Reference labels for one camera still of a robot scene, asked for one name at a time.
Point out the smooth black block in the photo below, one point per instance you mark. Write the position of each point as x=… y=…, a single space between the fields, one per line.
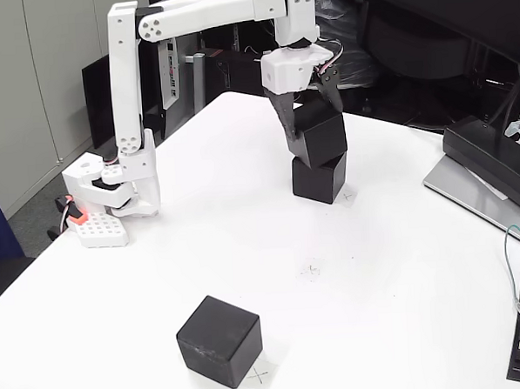
x=322 y=139
x=316 y=183

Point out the scuffed black block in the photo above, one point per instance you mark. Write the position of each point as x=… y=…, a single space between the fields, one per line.
x=219 y=340

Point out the black box orange stripe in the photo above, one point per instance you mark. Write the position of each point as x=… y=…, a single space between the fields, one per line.
x=240 y=73

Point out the plastic-wrapped black bin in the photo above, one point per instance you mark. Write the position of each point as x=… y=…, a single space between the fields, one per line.
x=352 y=33

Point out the silver computer tower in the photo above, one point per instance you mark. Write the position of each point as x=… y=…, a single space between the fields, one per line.
x=169 y=77

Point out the silver monitor stand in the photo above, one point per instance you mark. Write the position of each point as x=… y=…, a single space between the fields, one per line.
x=460 y=192

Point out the black dock box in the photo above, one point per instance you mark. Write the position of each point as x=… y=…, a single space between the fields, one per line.
x=489 y=156

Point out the black flat panel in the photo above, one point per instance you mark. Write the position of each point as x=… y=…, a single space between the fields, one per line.
x=98 y=103

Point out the white perforated mounting plate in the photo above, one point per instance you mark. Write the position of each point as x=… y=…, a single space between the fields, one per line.
x=100 y=231

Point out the orange black table clamp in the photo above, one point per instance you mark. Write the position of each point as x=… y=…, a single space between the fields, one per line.
x=74 y=215

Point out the grey cabinet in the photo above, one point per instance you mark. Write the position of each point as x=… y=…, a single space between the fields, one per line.
x=17 y=50

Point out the silver metal post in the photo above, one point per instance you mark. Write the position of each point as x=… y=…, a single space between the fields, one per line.
x=198 y=84

